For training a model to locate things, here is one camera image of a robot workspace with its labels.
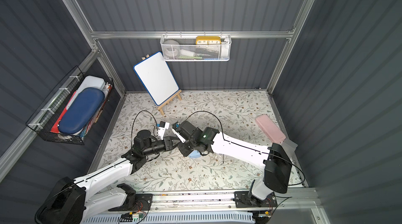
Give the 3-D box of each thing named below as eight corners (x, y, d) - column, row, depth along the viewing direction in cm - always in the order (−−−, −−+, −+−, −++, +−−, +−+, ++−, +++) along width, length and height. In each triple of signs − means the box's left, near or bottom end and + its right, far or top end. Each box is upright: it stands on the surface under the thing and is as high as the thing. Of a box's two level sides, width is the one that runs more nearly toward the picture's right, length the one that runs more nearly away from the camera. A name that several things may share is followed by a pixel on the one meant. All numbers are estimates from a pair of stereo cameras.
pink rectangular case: (274, 144, 94) (276, 142, 92) (254, 119, 106) (256, 117, 104) (285, 139, 96) (287, 137, 94) (264, 115, 108) (266, 113, 106)
